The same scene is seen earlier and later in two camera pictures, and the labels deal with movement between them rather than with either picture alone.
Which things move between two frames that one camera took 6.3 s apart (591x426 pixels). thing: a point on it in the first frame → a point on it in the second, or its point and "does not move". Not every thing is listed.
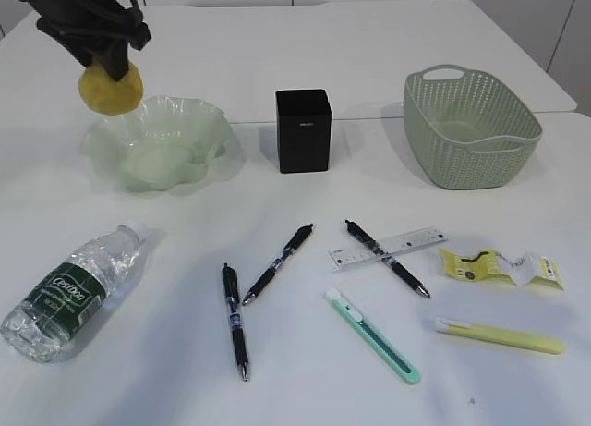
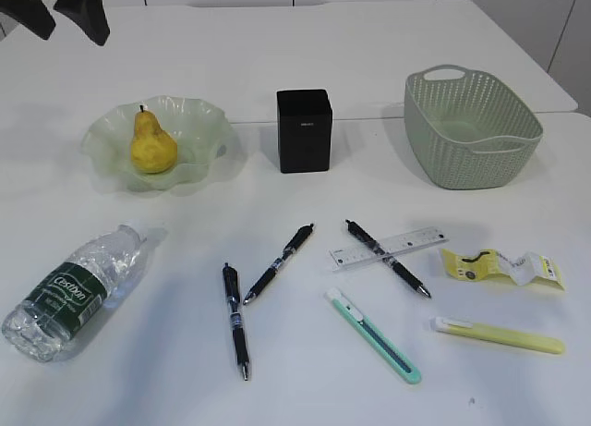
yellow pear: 107,95 → 153,149
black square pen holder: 304,125 does not move
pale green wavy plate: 165,144 does not move
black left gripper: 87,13 → 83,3
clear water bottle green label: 43,323 does not move
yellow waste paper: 485,264 does not move
